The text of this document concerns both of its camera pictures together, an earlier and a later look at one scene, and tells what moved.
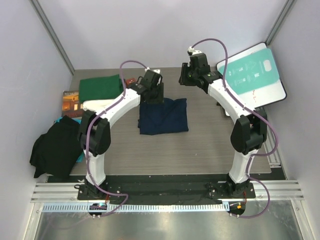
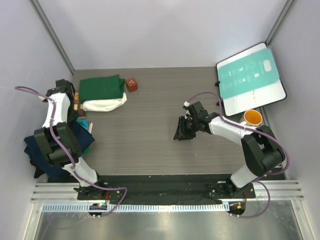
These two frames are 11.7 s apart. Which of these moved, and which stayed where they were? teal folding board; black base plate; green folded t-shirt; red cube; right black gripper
Moved: right black gripper
Stayed: red cube; green folded t-shirt; teal folding board; black base plate
